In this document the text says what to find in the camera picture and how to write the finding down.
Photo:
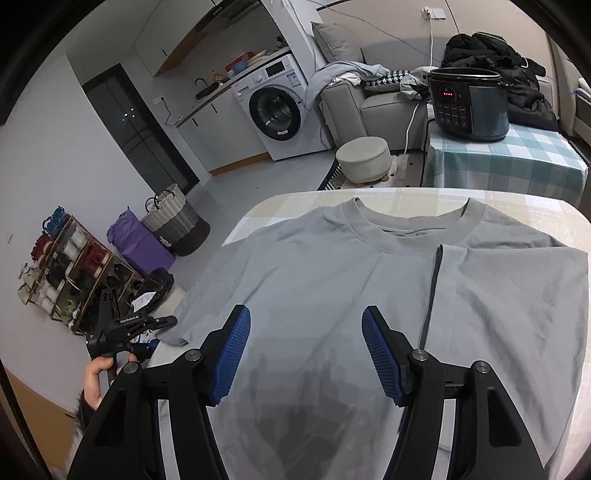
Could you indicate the white upper cabinet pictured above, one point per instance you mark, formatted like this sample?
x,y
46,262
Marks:
x,y
184,37

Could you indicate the white wall socket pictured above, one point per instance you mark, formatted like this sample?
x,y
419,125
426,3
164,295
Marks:
x,y
434,13

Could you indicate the black jacket pile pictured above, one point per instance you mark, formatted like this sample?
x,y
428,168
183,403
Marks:
x,y
489,50

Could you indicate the person's left forearm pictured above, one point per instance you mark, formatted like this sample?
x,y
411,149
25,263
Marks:
x,y
79,415

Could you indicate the houndstooth cushion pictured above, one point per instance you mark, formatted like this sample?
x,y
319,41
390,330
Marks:
x,y
390,81

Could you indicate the teal checked covered box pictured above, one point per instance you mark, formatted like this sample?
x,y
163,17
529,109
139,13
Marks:
x,y
508,161

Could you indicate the grey sofa pillow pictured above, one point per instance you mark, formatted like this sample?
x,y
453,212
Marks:
x,y
337,41

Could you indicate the light grey blanket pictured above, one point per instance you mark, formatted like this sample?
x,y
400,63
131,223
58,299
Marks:
x,y
332,74

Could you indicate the grey sofa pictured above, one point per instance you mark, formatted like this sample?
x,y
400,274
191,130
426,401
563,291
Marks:
x,y
392,113

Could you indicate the black faucet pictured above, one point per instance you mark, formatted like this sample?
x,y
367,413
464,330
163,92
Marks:
x,y
201,84

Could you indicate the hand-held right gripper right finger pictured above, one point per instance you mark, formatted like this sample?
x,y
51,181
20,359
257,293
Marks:
x,y
381,350

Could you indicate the grey woven basket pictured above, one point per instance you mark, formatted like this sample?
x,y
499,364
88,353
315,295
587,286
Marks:
x,y
178,221

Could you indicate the shoe rack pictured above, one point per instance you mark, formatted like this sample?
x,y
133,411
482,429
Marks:
x,y
74,267

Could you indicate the black shoe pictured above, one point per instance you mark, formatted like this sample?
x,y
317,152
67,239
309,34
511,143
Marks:
x,y
159,284

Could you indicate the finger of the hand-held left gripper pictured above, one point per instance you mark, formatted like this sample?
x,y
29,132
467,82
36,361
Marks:
x,y
157,323
143,348

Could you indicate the person's left hand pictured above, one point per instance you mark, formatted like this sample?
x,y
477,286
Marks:
x,y
94,376

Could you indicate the white washing machine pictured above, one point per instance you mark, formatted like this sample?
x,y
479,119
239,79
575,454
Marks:
x,y
304,92

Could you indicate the round beige stool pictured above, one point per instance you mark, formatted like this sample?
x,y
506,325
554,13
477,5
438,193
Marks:
x,y
362,157

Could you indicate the light grey garment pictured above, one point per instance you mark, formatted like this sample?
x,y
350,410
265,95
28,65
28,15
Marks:
x,y
415,81

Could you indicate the range hood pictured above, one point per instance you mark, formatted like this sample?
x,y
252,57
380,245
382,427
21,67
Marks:
x,y
221,14

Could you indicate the beige chair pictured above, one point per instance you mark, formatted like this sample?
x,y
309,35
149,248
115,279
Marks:
x,y
572,106

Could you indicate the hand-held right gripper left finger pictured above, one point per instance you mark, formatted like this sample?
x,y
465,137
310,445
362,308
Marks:
x,y
231,355

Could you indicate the black electric cooker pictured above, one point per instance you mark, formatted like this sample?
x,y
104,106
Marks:
x,y
485,110

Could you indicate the dark door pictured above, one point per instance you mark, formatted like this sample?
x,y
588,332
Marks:
x,y
134,138

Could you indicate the kitchen counter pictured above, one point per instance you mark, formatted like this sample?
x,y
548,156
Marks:
x,y
217,124

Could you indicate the purple bag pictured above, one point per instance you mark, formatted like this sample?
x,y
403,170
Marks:
x,y
138,244

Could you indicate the grey t-shirt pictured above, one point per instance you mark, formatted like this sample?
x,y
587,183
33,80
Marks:
x,y
300,277

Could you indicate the red plastic basin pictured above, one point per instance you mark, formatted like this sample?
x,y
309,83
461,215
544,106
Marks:
x,y
239,61

